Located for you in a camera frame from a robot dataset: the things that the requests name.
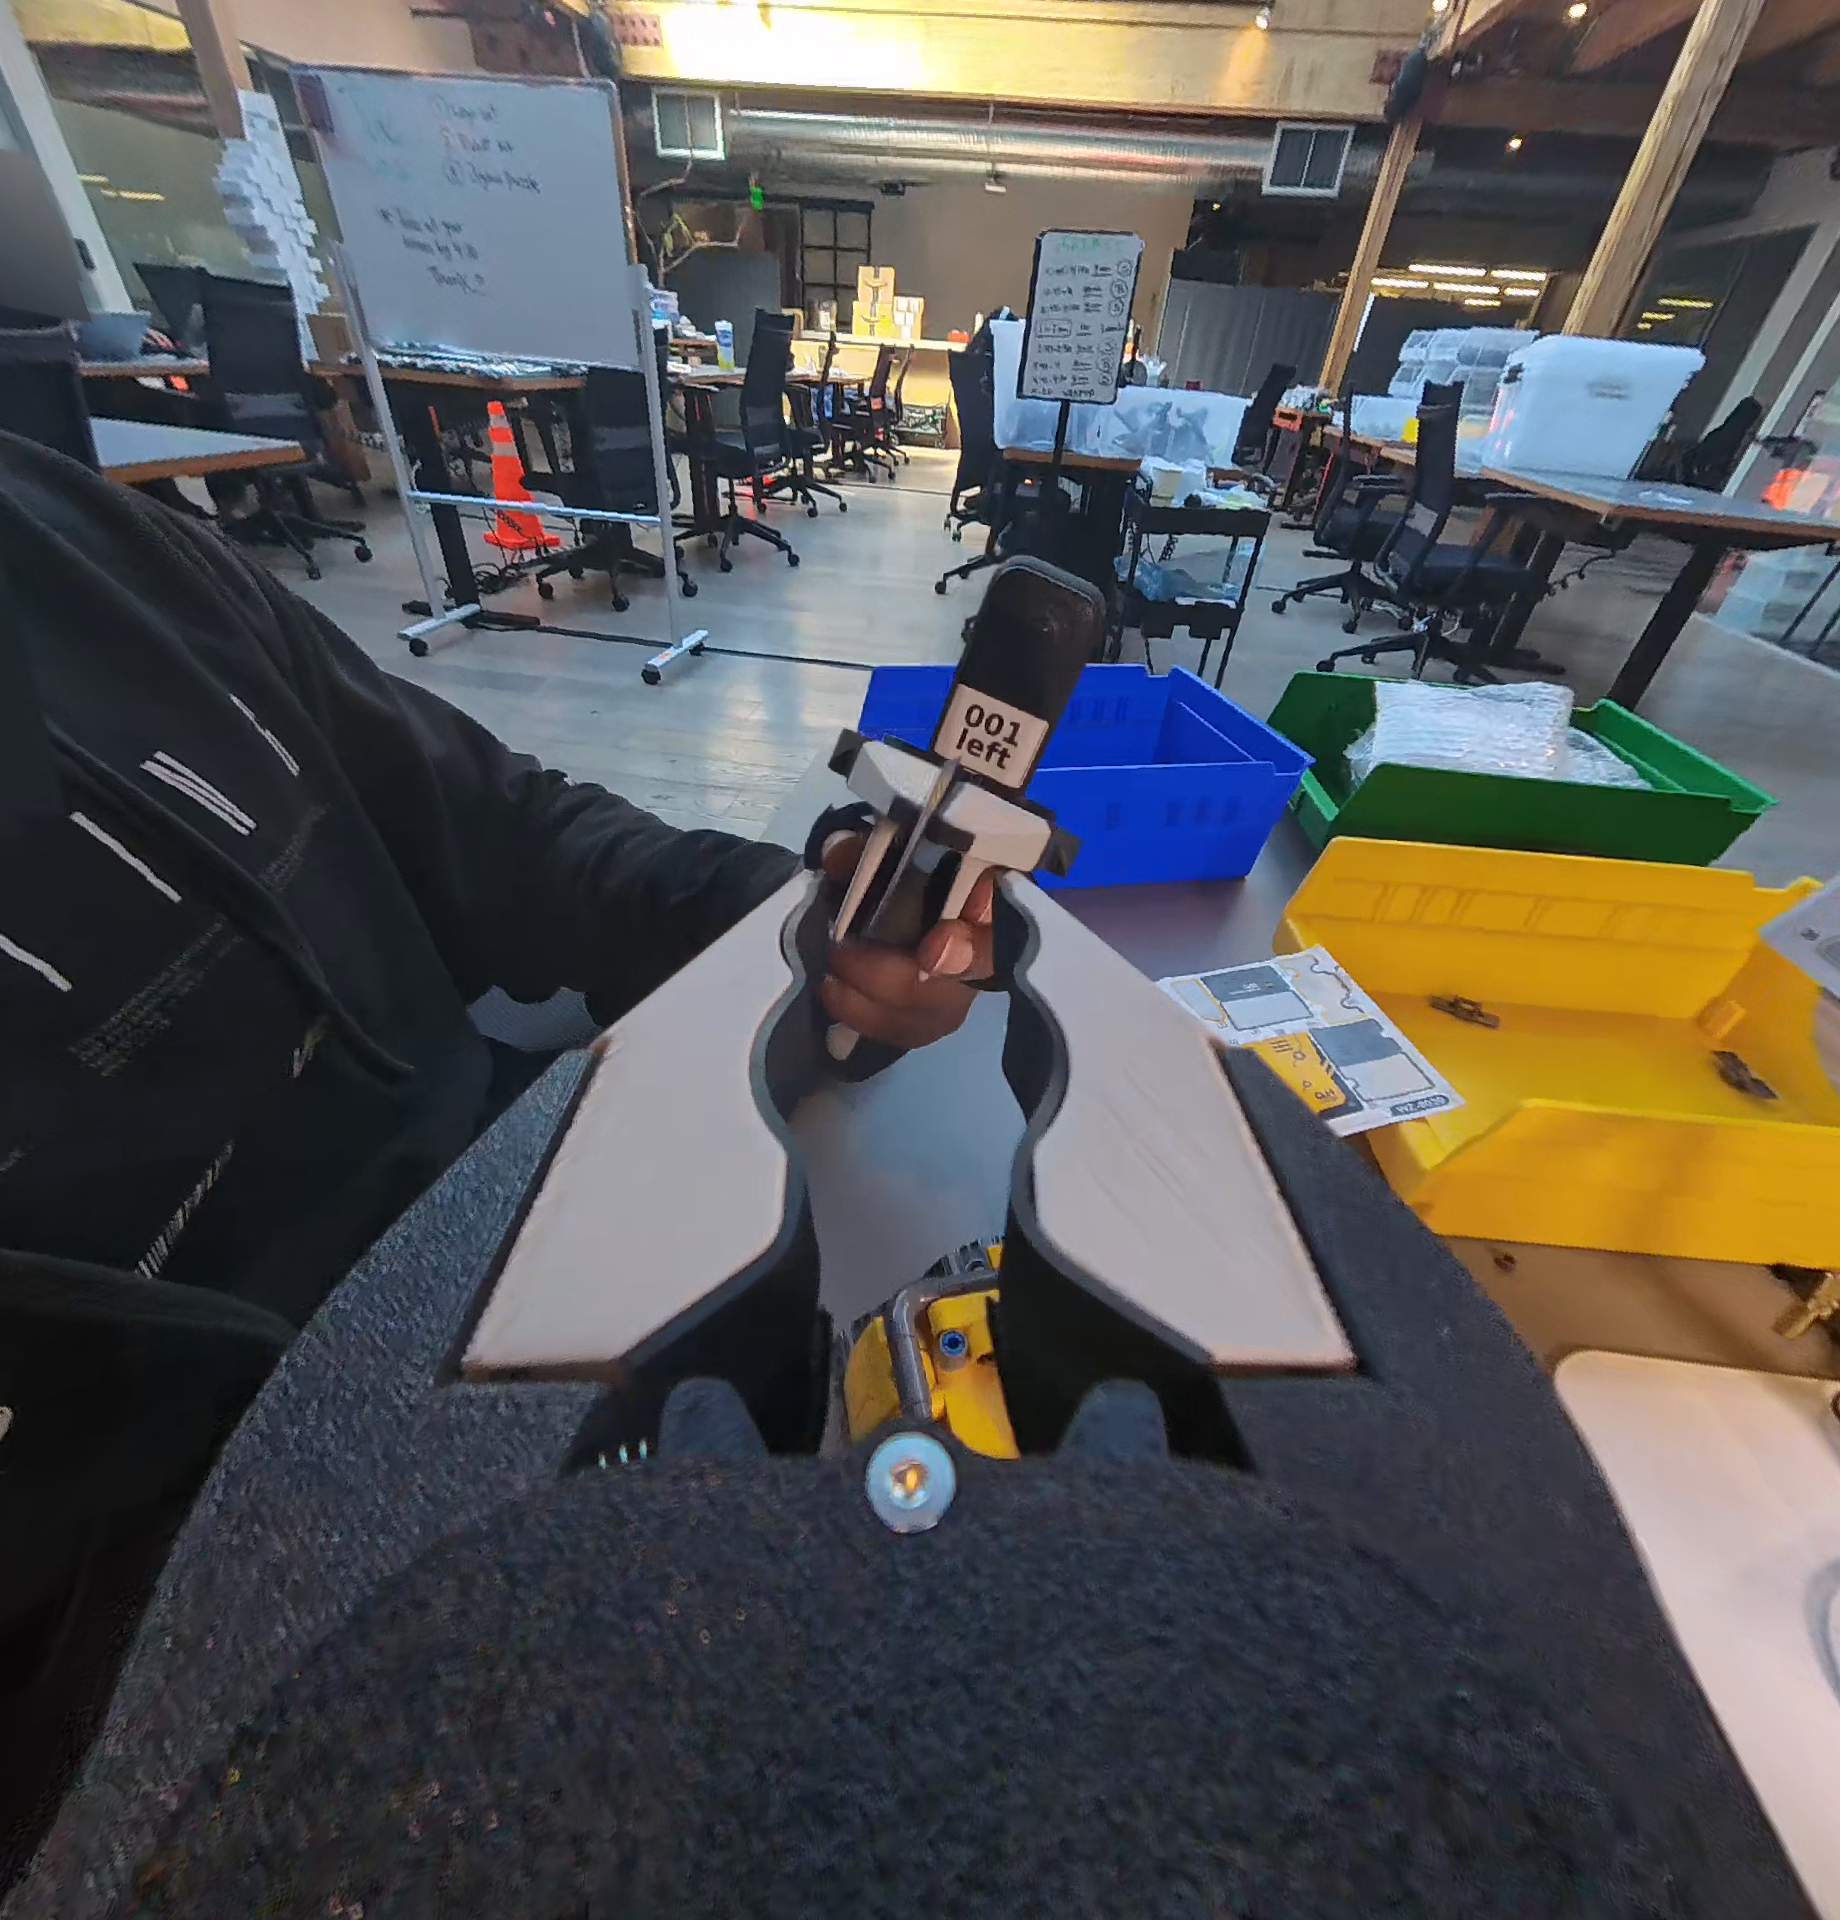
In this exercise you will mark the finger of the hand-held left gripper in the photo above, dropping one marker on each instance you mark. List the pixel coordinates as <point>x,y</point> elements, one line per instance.
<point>899,781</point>
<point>1003,832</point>

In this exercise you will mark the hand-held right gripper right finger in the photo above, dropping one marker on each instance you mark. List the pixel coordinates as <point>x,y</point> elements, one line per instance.
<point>1190,1200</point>

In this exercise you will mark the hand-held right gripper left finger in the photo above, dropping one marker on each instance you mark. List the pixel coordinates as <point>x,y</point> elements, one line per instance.
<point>635,1200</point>

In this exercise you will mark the white sticker sheet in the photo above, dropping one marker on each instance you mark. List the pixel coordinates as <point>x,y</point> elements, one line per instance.
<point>1310,1034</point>

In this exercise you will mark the yellow tracked brick robot model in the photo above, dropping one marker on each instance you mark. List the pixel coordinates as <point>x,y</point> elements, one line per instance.
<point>950,1351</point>

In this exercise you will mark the robot model instruction booklet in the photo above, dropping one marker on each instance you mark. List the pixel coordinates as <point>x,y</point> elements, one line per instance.
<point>1835,931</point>

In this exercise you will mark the wooden background desk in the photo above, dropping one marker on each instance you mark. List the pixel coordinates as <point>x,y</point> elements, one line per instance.
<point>185,446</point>
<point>1685,510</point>

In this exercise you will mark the blue storage bin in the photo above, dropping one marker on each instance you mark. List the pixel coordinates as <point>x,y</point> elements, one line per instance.
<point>1161,781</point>

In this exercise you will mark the black utility cart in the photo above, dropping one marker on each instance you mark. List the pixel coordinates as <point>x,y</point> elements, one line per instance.
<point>1190,571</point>

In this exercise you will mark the black background office chair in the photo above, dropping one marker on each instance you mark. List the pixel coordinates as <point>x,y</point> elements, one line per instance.
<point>980,434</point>
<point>1431,525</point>
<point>748,421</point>
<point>261,374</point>
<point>613,450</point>

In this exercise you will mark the white checklist sign board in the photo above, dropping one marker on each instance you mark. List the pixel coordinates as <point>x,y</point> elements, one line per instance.
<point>1081,314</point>

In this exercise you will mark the dark brown brick piece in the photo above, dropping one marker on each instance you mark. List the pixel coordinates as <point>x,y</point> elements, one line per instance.
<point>1463,1010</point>
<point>1745,1075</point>

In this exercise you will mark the yellow plastic storage bin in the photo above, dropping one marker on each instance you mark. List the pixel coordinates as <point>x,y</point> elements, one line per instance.
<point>1581,1185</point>

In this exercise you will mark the clear bubble wrap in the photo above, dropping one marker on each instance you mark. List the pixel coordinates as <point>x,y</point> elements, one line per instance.
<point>1474,735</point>

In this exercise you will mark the orange traffic cone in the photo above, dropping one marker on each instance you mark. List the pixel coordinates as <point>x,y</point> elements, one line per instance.
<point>508,494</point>

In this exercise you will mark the green storage bin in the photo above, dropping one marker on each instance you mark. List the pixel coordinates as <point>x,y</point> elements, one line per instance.
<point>1534,825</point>

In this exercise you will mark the white air vent grille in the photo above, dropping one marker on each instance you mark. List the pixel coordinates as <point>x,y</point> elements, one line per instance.
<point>1307,160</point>
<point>688,122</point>

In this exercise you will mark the person in black hoodie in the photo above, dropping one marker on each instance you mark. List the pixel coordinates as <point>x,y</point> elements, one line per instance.
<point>141,974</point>

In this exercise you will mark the white plastic container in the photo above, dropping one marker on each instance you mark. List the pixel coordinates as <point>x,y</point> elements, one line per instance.
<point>1594,405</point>

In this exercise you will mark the scattered small brick pieces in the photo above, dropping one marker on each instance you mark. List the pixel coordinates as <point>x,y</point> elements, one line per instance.
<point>1817,1304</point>

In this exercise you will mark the white book stand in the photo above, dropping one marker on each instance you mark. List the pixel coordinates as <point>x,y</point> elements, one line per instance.
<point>1731,1574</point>

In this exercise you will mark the rolling whiteboard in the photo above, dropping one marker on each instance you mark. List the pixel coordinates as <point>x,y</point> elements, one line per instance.
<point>470,210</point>

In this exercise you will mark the stack of white boxes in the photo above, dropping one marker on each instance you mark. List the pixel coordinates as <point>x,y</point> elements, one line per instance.
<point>269,210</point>

